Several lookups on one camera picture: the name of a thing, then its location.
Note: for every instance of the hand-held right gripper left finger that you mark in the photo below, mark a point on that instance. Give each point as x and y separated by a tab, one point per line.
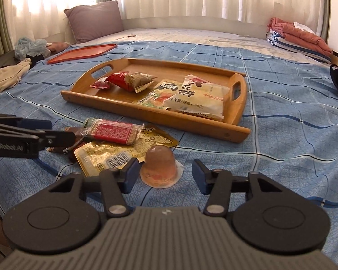
129	177

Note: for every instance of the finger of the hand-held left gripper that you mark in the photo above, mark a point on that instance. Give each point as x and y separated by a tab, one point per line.
59	140
33	124

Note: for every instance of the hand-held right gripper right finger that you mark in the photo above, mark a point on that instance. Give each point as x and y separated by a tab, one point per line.
200	177

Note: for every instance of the dark brown snack packet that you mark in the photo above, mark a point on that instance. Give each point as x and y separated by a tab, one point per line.
79	130

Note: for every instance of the gold barcode snack packet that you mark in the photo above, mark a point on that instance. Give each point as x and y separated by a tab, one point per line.
107	157

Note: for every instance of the pink jelly cup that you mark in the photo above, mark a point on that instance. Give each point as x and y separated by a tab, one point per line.
159	166

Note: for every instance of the red label cracker packet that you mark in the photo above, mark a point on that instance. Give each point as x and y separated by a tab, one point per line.
112	131

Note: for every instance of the small red snack packet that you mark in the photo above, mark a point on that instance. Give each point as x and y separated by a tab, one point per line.
100	84

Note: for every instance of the white yellow pastry packet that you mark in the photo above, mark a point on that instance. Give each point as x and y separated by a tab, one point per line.
200	101

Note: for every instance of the yellow black-label snack packet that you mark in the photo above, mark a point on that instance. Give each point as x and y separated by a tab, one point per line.
157	97

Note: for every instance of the red gold snack packet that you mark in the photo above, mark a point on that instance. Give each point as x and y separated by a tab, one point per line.
121	80

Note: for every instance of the red white snack packet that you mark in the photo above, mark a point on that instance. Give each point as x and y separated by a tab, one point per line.
195	78

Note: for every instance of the beige cloth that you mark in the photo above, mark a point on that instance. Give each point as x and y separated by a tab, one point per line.
5	76

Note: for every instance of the black cloth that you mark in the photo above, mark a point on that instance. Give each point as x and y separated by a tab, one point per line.
35	57

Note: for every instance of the brown pink cloth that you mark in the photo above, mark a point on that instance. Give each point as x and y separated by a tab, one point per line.
59	47

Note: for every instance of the red plastic lid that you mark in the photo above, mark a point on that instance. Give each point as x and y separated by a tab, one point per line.
81	53

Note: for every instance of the blue checked blanket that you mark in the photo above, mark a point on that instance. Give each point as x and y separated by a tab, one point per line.
284	135

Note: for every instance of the purple pillow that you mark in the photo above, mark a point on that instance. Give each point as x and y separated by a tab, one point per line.
93	19

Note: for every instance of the beige mattress sheet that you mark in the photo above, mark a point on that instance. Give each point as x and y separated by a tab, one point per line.
186	35

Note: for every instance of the grey bed headboard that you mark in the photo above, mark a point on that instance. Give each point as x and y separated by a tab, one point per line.
200	22

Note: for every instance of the folded blue striped towel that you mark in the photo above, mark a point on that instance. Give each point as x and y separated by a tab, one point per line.
278	40

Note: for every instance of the white cloth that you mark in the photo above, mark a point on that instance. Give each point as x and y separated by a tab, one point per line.
302	26

